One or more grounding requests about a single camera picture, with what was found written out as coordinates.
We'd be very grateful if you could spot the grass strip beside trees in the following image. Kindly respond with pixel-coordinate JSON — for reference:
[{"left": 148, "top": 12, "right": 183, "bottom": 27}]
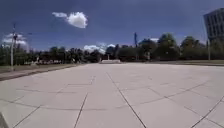
[{"left": 146, "top": 59, "right": 224, "bottom": 66}]

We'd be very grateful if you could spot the low pale wall block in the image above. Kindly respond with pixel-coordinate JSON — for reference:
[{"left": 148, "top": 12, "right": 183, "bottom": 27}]
[{"left": 99, "top": 59, "right": 122, "bottom": 64}]

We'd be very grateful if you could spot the reddish kerb strip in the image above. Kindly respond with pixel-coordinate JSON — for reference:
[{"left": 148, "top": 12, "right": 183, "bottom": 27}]
[{"left": 0, "top": 63, "right": 86, "bottom": 82}]

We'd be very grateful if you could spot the pale lamp pole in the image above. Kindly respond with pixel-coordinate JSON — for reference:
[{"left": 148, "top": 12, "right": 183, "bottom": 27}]
[{"left": 9, "top": 23, "right": 18, "bottom": 72}]

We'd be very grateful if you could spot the tall dark tower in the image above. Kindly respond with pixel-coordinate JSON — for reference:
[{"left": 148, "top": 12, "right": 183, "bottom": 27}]
[{"left": 134, "top": 31, "right": 138, "bottom": 48}]

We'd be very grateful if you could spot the pale concrete slab plaza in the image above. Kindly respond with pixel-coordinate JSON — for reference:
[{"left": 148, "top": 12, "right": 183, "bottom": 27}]
[{"left": 0, "top": 62, "right": 224, "bottom": 128}]

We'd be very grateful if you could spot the row of trees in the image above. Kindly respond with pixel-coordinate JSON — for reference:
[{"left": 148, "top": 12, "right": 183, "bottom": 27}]
[{"left": 0, "top": 32, "right": 224, "bottom": 67}]

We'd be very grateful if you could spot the grey multi-storey building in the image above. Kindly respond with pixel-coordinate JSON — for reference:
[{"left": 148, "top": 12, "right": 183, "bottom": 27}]
[{"left": 203, "top": 7, "right": 224, "bottom": 43}]

